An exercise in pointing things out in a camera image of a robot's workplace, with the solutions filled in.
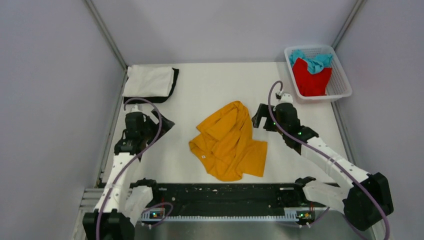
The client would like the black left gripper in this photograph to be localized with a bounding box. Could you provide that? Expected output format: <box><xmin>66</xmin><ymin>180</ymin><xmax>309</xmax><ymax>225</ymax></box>
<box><xmin>141</xmin><ymin>108</ymin><xmax>175</xmax><ymax>146</ymax></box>

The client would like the yellow t shirt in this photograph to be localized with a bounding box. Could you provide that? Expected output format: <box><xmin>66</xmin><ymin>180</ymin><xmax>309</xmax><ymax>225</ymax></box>
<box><xmin>188</xmin><ymin>101</ymin><xmax>268</xmax><ymax>182</ymax></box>

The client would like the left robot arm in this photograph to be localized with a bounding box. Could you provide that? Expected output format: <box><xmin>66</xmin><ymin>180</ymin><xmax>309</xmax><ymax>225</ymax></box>
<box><xmin>82</xmin><ymin>109</ymin><xmax>175</xmax><ymax>240</ymax></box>

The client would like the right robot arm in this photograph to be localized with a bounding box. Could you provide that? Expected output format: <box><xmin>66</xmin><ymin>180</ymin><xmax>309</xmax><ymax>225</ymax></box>
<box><xmin>251</xmin><ymin>102</ymin><xmax>394</xmax><ymax>231</ymax></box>

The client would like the folded black t shirt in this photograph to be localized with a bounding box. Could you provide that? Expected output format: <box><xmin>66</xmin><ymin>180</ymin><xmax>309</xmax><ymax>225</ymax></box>
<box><xmin>123</xmin><ymin>67</ymin><xmax>180</xmax><ymax>105</ymax></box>

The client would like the folded white t shirt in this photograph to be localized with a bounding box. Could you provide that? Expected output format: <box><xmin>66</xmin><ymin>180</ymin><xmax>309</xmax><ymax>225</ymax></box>
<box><xmin>122</xmin><ymin>64</ymin><xmax>175</xmax><ymax>98</ymax></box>

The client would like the red t shirt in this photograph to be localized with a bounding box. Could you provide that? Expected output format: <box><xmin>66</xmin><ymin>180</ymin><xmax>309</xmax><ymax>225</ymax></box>
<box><xmin>292</xmin><ymin>58</ymin><xmax>333</xmax><ymax>97</ymax></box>

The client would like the teal t shirt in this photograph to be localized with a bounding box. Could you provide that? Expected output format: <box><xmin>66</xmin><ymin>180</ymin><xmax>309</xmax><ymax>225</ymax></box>
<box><xmin>288</xmin><ymin>49</ymin><xmax>333</xmax><ymax>75</ymax></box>

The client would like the white plastic basket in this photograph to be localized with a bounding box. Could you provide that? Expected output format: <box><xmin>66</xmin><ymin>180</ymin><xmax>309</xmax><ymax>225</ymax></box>
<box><xmin>284</xmin><ymin>44</ymin><xmax>352</xmax><ymax>103</ymax></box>

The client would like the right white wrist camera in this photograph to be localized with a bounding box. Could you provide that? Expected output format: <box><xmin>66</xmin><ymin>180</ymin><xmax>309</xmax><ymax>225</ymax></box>
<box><xmin>275</xmin><ymin>92</ymin><xmax>294</xmax><ymax>104</ymax></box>

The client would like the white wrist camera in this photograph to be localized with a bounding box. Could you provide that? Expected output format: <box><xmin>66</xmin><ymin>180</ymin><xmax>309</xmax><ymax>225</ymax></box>
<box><xmin>275</xmin><ymin>92</ymin><xmax>294</xmax><ymax>104</ymax></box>
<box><xmin>130</xmin><ymin>104</ymin><xmax>142</xmax><ymax>113</ymax></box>

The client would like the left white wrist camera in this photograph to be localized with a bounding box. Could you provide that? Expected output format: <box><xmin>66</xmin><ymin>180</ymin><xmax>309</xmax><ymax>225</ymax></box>
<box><xmin>130</xmin><ymin>104</ymin><xmax>142</xmax><ymax>113</ymax></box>

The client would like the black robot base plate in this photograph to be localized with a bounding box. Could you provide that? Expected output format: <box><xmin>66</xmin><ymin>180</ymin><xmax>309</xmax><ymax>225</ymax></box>
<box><xmin>142</xmin><ymin>182</ymin><xmax>322</xmax><ymax>220</ymax></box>

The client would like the white slotted cable duct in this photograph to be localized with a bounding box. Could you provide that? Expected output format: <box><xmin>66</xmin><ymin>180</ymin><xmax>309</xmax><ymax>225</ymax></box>
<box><xmin>138</xmin><ymin>208</ymin><xmax>299</xmax><ymax>223</ymax></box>

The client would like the left aluminium frame post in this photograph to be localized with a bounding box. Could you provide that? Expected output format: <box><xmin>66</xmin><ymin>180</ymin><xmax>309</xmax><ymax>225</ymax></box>
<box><xmin>82</xmin><ymin>0</ymin><xmax>128</xmax><ymax>72</ymax></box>

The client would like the aluminium frame post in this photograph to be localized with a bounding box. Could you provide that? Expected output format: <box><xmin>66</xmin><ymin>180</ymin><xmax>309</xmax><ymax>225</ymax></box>
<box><xmin>82</xmin><ymin>0</ymin><xmax>128</xmax><ymax>72</ymax></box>
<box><xmin>331</xmin><ymin>0</ymin><xmax>367</xmax><ymax>50</ymax></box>

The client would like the right aluminium frame post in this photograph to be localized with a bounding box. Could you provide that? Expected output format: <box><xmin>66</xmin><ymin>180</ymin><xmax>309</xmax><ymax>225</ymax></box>
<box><xmin>331</xmin><ymin>0</ymin><xmax>367</xmax><ymax>50</ymax></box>

